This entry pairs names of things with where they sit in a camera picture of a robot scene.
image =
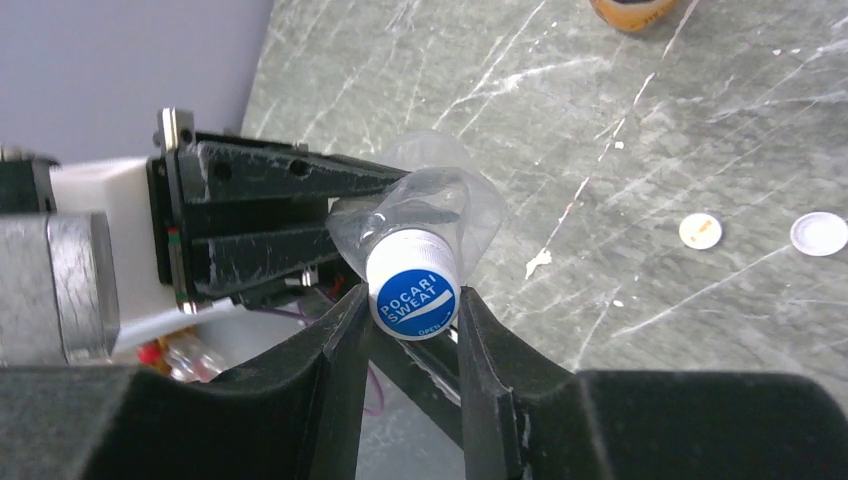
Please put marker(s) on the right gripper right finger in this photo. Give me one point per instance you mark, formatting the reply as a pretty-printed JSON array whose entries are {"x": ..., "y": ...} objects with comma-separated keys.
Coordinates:
[{"x": 525, "y": 417}]

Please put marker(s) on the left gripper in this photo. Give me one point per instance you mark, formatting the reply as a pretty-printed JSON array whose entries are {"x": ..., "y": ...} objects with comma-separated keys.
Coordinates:
[{"x": 243, "y": 219}]

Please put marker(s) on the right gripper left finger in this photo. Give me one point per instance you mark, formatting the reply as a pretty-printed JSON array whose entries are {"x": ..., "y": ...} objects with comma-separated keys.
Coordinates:
[{"x": 293, "y": 412}]

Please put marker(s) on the clear crushed plastic bottle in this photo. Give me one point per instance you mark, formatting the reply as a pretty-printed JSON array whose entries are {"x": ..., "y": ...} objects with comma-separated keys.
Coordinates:
[{"x": 441, "y": 194}]

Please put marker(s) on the white cap with logo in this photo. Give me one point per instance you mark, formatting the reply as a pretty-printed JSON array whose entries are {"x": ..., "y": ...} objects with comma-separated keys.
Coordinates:
[{"x": 700, "y": 231}]

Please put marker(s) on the plain white bottle cap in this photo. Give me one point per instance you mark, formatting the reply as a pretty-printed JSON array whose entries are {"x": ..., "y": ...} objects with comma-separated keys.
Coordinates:
[{"x": 819, "y": 234}]

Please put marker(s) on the orange juice bottle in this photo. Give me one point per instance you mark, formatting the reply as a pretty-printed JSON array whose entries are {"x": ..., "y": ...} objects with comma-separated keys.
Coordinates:
[{"x": 631, "y": 16}]

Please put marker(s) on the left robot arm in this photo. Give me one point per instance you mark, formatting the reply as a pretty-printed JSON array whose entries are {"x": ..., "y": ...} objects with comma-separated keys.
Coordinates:
[{"x": 103, "y": 256}]

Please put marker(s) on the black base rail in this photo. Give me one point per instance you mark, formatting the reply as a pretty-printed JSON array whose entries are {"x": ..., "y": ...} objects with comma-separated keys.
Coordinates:
[{"x": 427, "y": 372}]

